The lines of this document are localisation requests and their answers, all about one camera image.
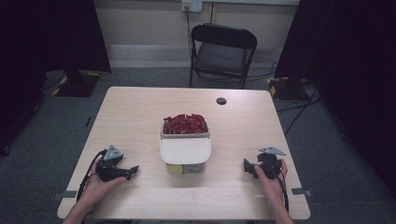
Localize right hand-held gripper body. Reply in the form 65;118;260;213
251;147;287;181

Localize white box lid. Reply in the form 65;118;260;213
159;137;212;165

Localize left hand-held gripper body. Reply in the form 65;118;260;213
95;145;132;183

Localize white storage box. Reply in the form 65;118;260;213
159;119;212;175

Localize white wall socket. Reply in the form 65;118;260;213
181;0;204;14

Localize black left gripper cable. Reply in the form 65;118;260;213
76;148;107;203

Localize black stand base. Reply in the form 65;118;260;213
51;69;103;98
265;76;310;102

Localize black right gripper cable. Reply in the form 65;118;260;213
273;167;290;213

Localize black floor cables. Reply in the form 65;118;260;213
276;83;323;136

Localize person's right hand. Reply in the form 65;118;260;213
253;159;289;203

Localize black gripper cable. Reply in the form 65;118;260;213
76;148;107;203
273;167;290;213

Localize dark curtain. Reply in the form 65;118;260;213
0;0;112;157
274;0;396;202

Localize grey tape strip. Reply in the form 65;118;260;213
51;189;78;201
290;187;314;198

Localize black wall socket cable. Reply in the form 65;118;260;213
185;6;194;59

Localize person's left hand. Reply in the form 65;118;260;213
80;156;127;208

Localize black folding chair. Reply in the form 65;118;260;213
189;22;259;91

